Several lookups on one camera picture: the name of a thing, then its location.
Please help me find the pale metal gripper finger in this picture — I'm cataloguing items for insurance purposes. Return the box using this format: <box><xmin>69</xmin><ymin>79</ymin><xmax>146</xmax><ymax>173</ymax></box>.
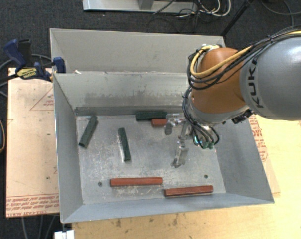
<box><xmin>170</xmin><ymin>140</ymin><xmax>183</xmax><ymax>169</ymax></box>
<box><xmin>181</xmin><ymin>140</ymin><xmax>189</xmax><ymax>166</ymax></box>

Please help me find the red-brown flat block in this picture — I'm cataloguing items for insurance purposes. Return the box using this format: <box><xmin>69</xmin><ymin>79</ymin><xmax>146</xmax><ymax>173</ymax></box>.
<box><xmin>163</xmin><ymin>185</ymin><xmax>214</xmax><ymax>198</ymax></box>
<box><xmin>151</xmin><ymin>118</ymin><xmax>168</xmax><ymax>127</ymax></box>
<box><xmin>109</xmin><ymin>177</ymin><xmax>164</xmax><ymax>188</ymax></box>

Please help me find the grey metal bin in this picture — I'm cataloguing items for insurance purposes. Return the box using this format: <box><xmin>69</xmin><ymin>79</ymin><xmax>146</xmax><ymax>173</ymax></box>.
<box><xmin>49</xmin><ymin>28</ymin><xmax>275</xmax><ymax>224</ymax></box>

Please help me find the dark green flat block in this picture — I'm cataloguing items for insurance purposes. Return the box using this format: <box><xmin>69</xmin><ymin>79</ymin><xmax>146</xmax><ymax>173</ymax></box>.
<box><xmin>135</xmin><ymin>111</ymin><xmax>168</xmax><ymax>121</ymax></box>
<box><xmin>78</xmin><ymin>115</ymin><xmax>99</xmax><ymax>149</ymax></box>
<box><xmin>117</xmin><ymin>127</ymin><xmax>132</xmax><ymax>162</ymax></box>

